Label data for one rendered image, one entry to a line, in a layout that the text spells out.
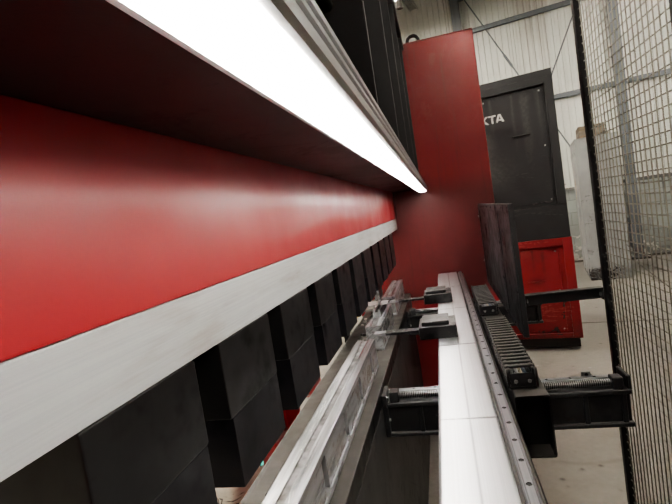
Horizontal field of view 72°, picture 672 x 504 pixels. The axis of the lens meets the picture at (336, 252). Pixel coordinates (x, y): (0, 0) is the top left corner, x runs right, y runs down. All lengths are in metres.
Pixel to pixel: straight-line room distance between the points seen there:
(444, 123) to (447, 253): 0.74
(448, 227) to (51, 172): 2.51
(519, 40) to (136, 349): 9.08
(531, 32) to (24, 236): 9.16
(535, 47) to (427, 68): 6.51
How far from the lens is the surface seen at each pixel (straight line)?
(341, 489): 0.97
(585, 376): 1.45
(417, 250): 2.76
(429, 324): 1.41
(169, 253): 0.46
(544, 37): 9.29
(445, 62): 2.86
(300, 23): 0.21
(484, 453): 0.81
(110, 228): 0.40
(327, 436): 0.95
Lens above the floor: 1.38
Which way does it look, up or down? 4 degrees down
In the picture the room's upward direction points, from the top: 9 degrees counter-clockwise
